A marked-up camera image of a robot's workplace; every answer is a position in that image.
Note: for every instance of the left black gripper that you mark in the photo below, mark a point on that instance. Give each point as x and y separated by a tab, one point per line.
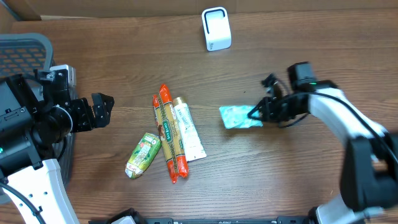
83	112

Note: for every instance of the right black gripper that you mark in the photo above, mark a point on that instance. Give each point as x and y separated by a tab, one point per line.
267	107

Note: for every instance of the teal wipes packet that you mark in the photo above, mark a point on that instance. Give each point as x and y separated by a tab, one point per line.
236	117

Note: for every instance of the orange spaghetti packet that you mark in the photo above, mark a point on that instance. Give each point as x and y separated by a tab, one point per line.
169	133

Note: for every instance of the green snack pouch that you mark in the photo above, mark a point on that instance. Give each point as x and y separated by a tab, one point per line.
143	155

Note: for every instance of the white tube gold cap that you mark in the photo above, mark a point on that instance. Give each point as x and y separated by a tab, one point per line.
191	140

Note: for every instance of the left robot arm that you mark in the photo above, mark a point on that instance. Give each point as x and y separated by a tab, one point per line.
37	111

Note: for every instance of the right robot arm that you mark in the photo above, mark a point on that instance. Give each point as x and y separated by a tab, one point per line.
368	184

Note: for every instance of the white barcode scanner stand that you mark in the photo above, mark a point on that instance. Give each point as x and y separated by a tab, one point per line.
216	28

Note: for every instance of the grey plastic mesh basket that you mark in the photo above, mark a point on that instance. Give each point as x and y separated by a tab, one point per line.
23	53

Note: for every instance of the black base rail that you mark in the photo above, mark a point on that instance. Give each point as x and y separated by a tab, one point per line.
132	216

